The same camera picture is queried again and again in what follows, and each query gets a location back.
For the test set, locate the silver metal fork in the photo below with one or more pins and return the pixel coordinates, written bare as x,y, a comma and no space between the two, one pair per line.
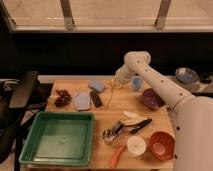
111,95

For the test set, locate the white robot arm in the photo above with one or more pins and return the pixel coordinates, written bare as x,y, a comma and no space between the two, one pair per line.
194,137

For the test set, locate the green plastic tray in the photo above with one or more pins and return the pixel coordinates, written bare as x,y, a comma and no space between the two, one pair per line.
59,139

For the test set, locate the pale blue lid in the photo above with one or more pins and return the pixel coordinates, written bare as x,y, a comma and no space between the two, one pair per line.
81,101

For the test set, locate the light blue cup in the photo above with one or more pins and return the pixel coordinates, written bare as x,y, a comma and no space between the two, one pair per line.
136,84

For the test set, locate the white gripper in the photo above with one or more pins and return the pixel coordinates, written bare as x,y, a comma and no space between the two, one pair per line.
122,76

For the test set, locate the blue plate on ledge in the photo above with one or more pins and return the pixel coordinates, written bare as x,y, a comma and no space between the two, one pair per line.
186,75

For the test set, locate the black rectangular block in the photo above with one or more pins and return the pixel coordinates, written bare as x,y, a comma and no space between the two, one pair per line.
95,98

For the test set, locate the orange handled utensil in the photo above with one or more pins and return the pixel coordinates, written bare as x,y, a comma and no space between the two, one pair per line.
115,158

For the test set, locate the blue sponge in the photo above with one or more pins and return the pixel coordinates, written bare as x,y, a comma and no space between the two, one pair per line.
96,86

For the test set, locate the metal measuring scoop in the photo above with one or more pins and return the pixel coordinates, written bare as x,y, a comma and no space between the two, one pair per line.
109,135

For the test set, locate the black handled tool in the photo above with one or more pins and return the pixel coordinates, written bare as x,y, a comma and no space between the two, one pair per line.
142,125

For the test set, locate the red bowl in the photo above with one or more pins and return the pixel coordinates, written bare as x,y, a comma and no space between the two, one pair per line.
161,145

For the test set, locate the cream banana shaped object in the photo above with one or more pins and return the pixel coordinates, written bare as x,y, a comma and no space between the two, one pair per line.
132,118

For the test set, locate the white round lid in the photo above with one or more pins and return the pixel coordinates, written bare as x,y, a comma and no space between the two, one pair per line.
136,145

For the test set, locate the dark grapes bunch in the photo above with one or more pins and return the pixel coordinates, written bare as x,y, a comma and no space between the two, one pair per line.
63,99

